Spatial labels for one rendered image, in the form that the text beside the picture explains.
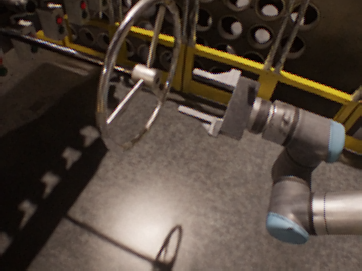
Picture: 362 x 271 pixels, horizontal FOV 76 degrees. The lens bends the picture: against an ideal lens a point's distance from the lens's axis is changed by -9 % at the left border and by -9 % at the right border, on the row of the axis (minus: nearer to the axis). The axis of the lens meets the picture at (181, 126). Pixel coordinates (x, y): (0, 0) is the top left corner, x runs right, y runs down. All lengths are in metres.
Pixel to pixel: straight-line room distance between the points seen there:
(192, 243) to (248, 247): 0.28
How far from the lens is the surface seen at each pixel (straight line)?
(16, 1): 1.10
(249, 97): 0.56
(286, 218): 0.55
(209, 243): 1.31
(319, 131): 0.55
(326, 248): 1.54
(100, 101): 0.46
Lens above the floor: 1.25
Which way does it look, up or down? 50 degrees down
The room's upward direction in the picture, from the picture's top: 7 degrees clockwise
